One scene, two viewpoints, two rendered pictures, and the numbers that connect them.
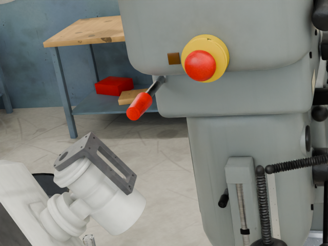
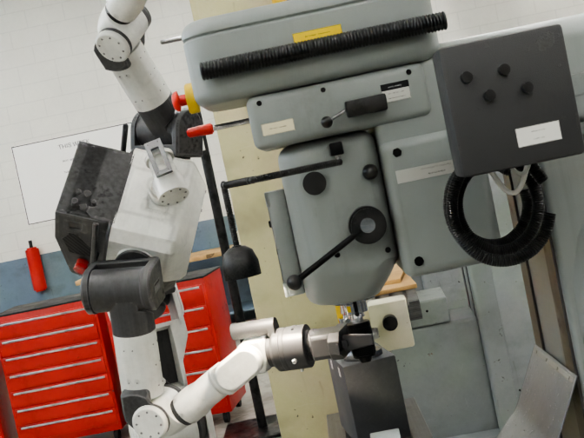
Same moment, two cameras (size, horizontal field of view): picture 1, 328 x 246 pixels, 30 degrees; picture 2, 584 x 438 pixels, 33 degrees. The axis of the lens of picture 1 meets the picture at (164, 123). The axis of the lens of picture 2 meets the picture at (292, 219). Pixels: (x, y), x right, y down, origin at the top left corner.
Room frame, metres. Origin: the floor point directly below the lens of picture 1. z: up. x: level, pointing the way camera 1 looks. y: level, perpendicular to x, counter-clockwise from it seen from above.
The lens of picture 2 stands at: (0.28, -1.93, 1.59)
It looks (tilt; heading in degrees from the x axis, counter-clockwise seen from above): 3 degrees down; 71
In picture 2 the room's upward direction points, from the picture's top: 12 degrees counter-clockwise
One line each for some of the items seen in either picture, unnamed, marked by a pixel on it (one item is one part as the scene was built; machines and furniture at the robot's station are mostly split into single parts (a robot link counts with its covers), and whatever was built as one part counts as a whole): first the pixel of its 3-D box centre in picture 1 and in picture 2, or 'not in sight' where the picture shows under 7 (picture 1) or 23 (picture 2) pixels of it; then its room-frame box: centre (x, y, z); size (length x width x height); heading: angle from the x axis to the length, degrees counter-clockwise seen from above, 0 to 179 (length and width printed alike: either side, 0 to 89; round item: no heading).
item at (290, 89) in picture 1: (246, 53); (336, 109); (1.02, -0.16, 1.68); 0.34 x 0.24 x 0.10; 160
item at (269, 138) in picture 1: (255, 172); (339, 218); (0.98, -0.15, 1.47); 0.21 x 0.19 x 0.32; 70
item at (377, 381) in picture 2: not in sight; (366, 389); (1.08, 0.14, 1.05); 0.22 x 0.12 x 0.20; 78
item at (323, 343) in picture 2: not in sight; (317, 345); (0.90, -0.09, 1.23); 0.13 x 0.12 x 0.10; 55
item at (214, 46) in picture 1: (205, 58); (192, 98); (0.76, -0.07, 1.76); 0.06 x 0.02 x 0.06; 70
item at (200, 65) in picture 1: (201, 64); (180, 100); (0.74, -0.06, 1.76); 0.04 x 0.03 x 0.04; 70
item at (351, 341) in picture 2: not in sight; (357, 341); (0.96, -0.17, 1.23); 0.06 x 0.02 x 0.03; 145
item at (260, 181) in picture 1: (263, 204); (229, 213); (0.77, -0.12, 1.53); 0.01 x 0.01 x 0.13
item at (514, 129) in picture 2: not in sight; (507, 102); (1.14, -0.56, 1.62); 0.20 x 0.09 x 0.21; 160
